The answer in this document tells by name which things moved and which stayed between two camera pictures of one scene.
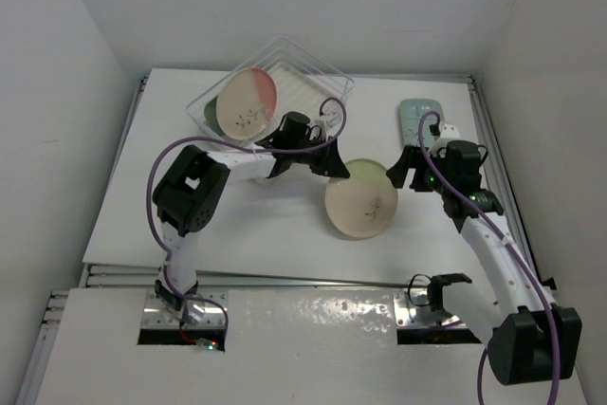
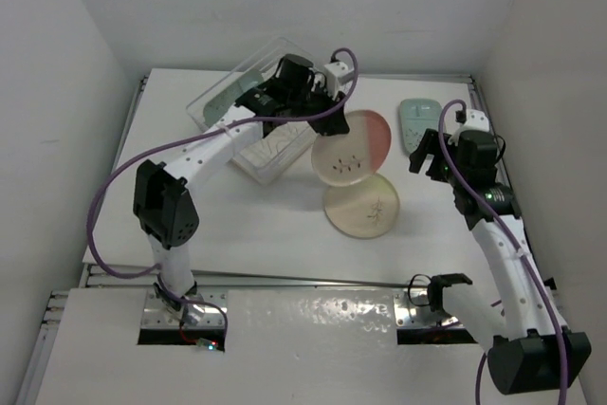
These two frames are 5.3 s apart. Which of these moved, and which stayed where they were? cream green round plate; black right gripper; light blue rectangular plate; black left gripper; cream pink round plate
Moved: cream pink round plate; black left gripper; black right gripper
Stayed: cream green round plate; light blue rectangular plate
